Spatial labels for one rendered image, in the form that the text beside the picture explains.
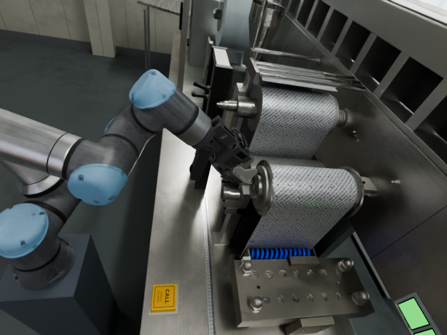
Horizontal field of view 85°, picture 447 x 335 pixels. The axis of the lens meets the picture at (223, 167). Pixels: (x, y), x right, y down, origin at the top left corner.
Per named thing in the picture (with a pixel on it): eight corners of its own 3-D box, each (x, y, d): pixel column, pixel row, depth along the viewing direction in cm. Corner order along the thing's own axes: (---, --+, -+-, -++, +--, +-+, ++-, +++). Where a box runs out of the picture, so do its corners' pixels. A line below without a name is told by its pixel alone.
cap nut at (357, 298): (349, 292, 72) (358, 287, 69) (360, 292, 73) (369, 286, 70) (355, 306, 69) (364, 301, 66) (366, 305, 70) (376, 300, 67)
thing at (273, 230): (245, 245, 75) (264, 211, 63) (313, 244, 80) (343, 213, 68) (246, 246, 75) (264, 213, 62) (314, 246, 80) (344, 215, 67)
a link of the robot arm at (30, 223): (-5, 266, 62) (-34, 240, 52) (30, 221, 72) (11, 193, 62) (43, 274, 63) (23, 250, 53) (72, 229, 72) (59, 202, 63)
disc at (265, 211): (248, 193, 74) (259, 150, 67) (249, 193, 74) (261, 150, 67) (262, 227, 62) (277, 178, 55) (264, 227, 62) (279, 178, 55)
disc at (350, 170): (320, 197, 80) (338, 156, 73) (322, 197, 80) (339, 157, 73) (348, 228, 67) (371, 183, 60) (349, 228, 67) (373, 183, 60)
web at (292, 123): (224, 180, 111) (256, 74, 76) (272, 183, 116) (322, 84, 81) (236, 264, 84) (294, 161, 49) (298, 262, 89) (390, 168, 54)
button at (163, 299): (153, 287, 75) (153, 284, 73) (176, 286, 76) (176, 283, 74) (150, 312, 70) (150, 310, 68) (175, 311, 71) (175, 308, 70)
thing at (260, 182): (251, 206, 65) (247, 182, 69) (258, 206, 65) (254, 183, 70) (261, 192, 59) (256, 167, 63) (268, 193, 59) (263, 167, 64)
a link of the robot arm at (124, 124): (85, 149, 46) (118, 121, 41) (111, 117, 54) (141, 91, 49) (119, 173, 50) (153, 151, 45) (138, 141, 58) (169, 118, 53)
